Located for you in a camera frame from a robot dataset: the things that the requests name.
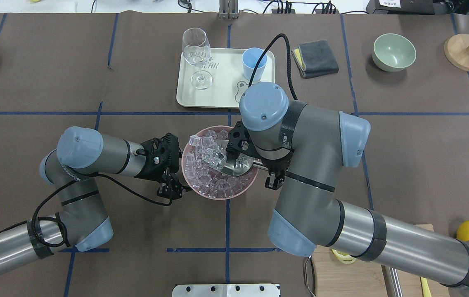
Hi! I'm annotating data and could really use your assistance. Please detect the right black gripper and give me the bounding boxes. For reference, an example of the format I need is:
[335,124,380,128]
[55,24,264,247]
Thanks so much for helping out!
[225,121,284,190]

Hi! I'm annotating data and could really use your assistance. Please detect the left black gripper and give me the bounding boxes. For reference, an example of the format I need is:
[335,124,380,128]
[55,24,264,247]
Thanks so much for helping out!
[137,133,184,200]

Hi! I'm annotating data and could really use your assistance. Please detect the steel ice scoop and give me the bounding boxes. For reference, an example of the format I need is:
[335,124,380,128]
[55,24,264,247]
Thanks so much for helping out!
[202,154,268,177]

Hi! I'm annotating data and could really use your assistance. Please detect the pink bowl of ice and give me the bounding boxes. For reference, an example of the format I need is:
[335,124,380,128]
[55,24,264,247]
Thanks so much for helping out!
[180,125,258,200]

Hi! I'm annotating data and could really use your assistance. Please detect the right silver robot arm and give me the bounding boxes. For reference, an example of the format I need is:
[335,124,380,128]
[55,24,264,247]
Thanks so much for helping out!
[229,82,469,297]

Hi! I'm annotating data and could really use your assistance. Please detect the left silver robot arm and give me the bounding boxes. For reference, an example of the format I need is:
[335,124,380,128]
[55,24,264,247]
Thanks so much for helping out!
[0,126,189,275]

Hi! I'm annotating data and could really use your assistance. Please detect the light blue cup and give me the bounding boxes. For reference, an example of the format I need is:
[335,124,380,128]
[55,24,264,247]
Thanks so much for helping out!
[242,47,267,82]

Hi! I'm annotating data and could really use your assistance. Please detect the cream bear tray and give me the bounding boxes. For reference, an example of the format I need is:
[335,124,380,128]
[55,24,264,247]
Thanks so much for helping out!
[176,48,275,109]

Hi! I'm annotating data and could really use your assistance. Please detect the grey folded cloth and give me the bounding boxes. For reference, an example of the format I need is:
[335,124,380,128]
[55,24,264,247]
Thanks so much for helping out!
[291,40,339,79]

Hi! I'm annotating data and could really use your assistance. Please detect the lemon slice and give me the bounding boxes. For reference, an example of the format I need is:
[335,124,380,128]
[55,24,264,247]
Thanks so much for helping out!
[331,249,356,264]

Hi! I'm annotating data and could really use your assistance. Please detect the clear wine glass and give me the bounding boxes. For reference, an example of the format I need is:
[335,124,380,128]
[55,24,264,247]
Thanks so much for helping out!
[182,28,213,90]

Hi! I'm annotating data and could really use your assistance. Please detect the steel muddler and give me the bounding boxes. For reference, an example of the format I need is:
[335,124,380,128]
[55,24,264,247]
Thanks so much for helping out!
[382,266,403,297]

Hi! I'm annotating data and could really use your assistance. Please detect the green bowl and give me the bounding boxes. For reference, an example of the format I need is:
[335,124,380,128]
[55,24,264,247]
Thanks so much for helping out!
[372,33,417,73]

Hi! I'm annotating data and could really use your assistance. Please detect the yellow plastic knife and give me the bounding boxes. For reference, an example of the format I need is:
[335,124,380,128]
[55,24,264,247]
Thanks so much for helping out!
[420,277,431,297]

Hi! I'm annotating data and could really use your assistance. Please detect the aluminium frame post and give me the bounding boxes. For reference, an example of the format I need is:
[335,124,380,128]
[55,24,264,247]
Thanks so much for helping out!
[219,0,239,19]

